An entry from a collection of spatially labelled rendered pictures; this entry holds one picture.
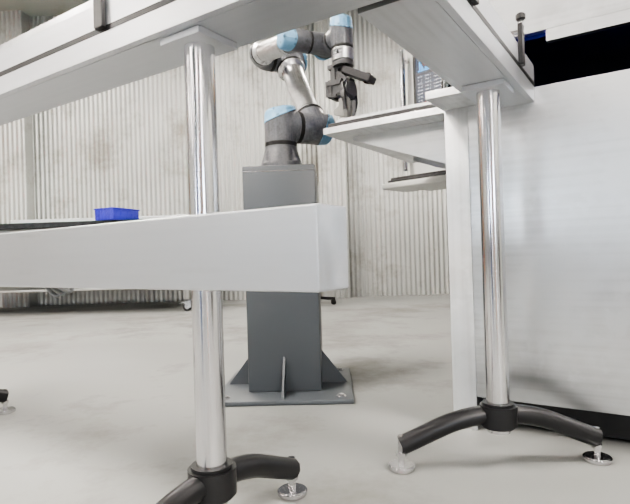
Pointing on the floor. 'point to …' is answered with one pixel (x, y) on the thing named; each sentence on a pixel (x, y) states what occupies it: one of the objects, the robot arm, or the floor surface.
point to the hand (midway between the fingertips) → (350, 121)
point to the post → (460, 259)
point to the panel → (574, 244)
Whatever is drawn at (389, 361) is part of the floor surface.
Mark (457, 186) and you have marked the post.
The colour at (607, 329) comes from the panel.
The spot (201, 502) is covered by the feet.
